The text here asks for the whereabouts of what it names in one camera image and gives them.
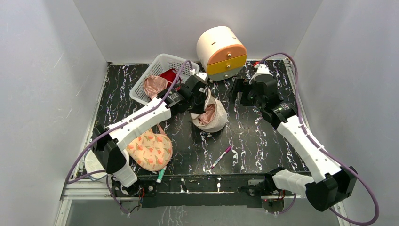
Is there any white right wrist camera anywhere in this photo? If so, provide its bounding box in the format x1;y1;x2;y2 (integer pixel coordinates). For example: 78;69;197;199
249;63;273;85

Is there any white plastic basket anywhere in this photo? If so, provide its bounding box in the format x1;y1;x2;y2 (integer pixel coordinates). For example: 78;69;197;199
129;54;185;105

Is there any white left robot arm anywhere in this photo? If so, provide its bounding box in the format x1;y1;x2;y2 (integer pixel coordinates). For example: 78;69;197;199
89;73;210;196

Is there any white mesh bag lid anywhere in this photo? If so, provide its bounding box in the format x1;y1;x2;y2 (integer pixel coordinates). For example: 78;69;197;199
84;150;136;184

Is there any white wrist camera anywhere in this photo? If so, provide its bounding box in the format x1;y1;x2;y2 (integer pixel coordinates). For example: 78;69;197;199
249;63;273;85
190;69;208;84

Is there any white mesh laundry bag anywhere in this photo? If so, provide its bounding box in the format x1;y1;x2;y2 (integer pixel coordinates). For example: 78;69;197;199
190;94;228;133

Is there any red bra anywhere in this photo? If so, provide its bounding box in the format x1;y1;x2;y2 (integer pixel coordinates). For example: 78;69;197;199
159;69;182;91

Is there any round white drawer cabinet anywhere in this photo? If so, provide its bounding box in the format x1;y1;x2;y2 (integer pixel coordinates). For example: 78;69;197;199
196;26;247;81

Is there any pink pen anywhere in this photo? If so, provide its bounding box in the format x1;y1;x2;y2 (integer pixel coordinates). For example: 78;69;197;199
211;145;232;169

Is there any pink satin bra from bag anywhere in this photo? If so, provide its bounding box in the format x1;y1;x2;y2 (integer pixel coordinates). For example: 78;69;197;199
198;104;216;126

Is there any peach floral bra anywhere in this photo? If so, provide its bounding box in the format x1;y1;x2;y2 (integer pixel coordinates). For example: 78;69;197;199
126;125;173;171

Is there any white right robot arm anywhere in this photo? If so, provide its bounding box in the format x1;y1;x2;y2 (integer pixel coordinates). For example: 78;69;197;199
230;74;357;211

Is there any black table front rail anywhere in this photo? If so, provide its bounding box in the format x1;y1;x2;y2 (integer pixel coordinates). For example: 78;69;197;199
61;174;342;209

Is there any teal white marker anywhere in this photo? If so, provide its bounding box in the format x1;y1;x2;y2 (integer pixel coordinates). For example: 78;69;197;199
156;166;167;184

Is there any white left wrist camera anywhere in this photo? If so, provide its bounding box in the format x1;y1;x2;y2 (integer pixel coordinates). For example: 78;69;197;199
190;69;208;84

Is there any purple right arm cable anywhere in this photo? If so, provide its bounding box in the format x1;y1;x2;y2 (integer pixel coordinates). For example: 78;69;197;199
254;52;380;226

